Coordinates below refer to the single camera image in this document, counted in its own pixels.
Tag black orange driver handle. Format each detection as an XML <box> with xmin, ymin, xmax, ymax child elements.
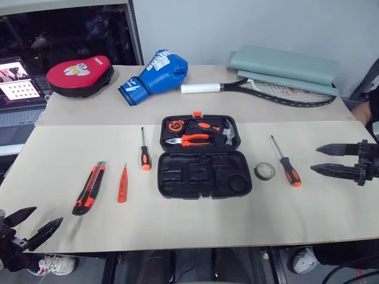
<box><xmin>186</xmin><ymin>118</ymin><xmax>221</xmax><ymax>133</ymax></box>

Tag orange handled pliers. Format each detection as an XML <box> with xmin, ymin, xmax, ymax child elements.
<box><xmin>165</xmin><ymin>133</ymin><xmax>211</xmax><ymax>147</ymax></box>

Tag white sneaker red accents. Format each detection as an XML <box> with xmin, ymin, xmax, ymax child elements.
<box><xmin>28</xmin><ymin>253</ymin><xmax>76</xmax><ymax>276</ymax></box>

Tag claw hammer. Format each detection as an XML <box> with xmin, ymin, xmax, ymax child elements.
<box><xmin>211</xmin><ymin>119</ymin><xmax>237</xmax><ymax>146</ymax></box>

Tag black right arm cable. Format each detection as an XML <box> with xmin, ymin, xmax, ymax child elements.
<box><xmin>321</xmin><ymin>257</ymin><xmax>379</xmax><ymax>284</ymax></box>

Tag blue boxing glove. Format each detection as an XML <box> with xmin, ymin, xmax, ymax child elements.
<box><xmin>118</xmin><ymin>49</ymin><xmax>190</xmax><ymax>107</ymax></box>

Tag red boxing punch mitt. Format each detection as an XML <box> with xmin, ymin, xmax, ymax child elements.
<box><xmin>46</xmin><ymin>54</ymin><xmax>115</xmax><ymax>98</ymax></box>

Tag black electrical tape roll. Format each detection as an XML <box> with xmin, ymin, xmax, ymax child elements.
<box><xmin>254</xmin><ymin>162</ymin><xmax>275</xmax><ymax>180</ymax></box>

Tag small black orange screwdriver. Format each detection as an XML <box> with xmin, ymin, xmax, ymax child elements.
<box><xmin>140</xmin><ymin>126</ymin><xmax>152</xmax><ymax>171</ymax></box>

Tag black table leg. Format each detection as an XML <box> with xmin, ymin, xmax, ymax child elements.
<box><xmin>100</xmin><ymin>253</ymin><xmax>119</xmax><ymax>284</ymax></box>
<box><xmin>265</xmin><ymin>247</ymin><xmax>290</xmax><ymax>284</ymax></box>

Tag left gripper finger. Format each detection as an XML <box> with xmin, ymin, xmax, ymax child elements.
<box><xmin>2</xmin><ymin>206</ymin><xmax>38</xmax><ymax>228</ymax></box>
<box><xmin>26</xmin><ymin>217</ymin><xmax>64</xmax><ymax>252</ymax></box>

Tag large black orange screwdriver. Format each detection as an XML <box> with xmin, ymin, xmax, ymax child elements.
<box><xmin>269</xmin><ymin>134</ymin><xmax>302</xmax><ymax>188</ymax></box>

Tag orange voltage tester pen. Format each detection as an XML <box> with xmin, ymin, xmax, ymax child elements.
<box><xmin>117</xmin><ymin>162</ymin><xmax>129</xmax><ymax>204</ymax></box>

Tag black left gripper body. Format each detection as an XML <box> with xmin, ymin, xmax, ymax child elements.
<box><xmin>0</xmin><ymin>226</ymin><xmax>32</xmax><ymax>258</ymax></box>

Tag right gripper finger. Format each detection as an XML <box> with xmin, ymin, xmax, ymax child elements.
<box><xmin>315</xmin><ymin>143</ymin><xmax>361</xmax><ymax>157</ymax></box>
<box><xmin>310</xmin><ymin>163</ymin><xmax>365</xmax><ymax>186</ymax></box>

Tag grey laptop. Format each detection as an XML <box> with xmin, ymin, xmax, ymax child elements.
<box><xmin>0</xmin><ymin>56</ymin><xmax>48</xmax><ymax>147</ymax></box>

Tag dark rounded shape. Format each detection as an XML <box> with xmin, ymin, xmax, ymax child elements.
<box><xmin>213</xmin><ymin>248</ymin><xmax>252</xmax><ymax>284</ymax></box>
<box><xmin>139</xmin><ymin>250</ymin><xmax>175</xmax><ymax>284</ymax></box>

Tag dark window grey frame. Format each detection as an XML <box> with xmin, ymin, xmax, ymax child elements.
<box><xmin>0</xmin><ymin>0</ymin><xmax>146</xmax><ymax>89</ymax></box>

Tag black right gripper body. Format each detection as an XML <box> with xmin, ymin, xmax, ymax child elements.
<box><xmin>356</xmin><ymin>139</ymin><xmax>379</xmax><ymax>182</ymax></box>

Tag black tennis racket white grip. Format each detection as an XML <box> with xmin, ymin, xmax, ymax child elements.
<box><xmin>181</xmin><ymin>77</ymin><xmax>338</xmax><ymax>108</ymax></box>

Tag orange black utility knife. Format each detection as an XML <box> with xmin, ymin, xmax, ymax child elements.
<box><xmin>72</xmin><ymin>160</ymin><xmax>107</xmax><ymax>216</ymax></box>

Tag bystander in black clothes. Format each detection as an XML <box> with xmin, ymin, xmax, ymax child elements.
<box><xmin>351</xmin><ymin>87</ymin><xmax>379</xmax><ymax>143</ymax></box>

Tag black plastic tool case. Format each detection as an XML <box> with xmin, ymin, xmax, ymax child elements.
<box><xmin>156</xmin><ymin>111</ymin><xmax>253</xmax><ymax>201</ymax></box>

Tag white grey sneaker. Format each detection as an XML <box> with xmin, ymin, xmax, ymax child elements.
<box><xmin>291</xmin><ymin>247</ymin><xmax>320</xmax><ymax>275</ymax></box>

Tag grey metal rack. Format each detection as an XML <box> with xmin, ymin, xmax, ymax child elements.
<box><xmin>349</xmin><ymin>56</ymin><xmax>379</xmax><ymax>101</ymax></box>

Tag orange black tape measure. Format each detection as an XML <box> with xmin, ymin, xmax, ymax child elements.
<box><xmin>168</xmin><ymin>119</ymin><xmax>185</xmax><ymax>133</ymax></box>

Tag folded grey-green mat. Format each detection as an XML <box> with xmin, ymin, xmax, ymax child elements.
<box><xmin>226</xmin><ymin>44</ymin><xmax>340</xmax><ymax>97</ymax></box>

